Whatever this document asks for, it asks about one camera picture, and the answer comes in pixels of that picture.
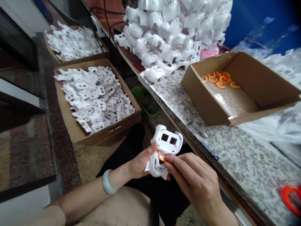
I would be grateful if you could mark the heap of white shells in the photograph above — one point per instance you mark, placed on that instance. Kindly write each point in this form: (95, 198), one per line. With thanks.
(96, 99)

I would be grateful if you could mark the person's left hand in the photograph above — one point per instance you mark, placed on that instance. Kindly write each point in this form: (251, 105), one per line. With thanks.
(134, 168)

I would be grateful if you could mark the green plastic basket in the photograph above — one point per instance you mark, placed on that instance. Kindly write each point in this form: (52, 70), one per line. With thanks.
(147, 106)

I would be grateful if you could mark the tall pile of white housings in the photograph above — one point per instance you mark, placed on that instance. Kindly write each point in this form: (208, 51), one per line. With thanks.
(169, 35)

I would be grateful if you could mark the black framed glass cabinet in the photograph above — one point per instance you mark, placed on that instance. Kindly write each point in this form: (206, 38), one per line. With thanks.
(16, 47)

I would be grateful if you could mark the person's legs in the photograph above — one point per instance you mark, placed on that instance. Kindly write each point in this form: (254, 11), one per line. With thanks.
(131, 150)

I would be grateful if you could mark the white plastic housing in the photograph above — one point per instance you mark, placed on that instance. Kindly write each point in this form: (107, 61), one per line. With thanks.
(168, 140)

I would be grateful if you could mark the person's right hand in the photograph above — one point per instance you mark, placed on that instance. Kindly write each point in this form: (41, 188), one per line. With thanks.
(200, 181)

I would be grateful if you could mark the pink plastic object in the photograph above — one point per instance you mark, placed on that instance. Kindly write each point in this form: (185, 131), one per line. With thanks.
(208, 52)

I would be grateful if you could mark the large cardboard box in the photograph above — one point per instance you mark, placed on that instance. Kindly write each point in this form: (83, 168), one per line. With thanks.
(110, 134)

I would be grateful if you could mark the small cardboard box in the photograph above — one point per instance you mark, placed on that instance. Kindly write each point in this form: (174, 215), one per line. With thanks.
(58, 61)

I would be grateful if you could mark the orange plastic clip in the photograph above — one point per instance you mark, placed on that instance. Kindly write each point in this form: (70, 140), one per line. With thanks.
(161, 158)

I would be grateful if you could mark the pile of orange clips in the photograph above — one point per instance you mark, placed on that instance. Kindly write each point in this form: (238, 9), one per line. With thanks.
(222, 80)

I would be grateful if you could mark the clear plastic bags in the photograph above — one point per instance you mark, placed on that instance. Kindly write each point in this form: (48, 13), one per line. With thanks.
(277, 127)

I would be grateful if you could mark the layer of white shells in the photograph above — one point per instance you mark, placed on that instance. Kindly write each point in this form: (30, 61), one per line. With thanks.
(73, 42)

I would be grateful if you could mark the shallow cardboard box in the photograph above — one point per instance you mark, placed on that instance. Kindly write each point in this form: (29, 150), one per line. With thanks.
(254, 99)

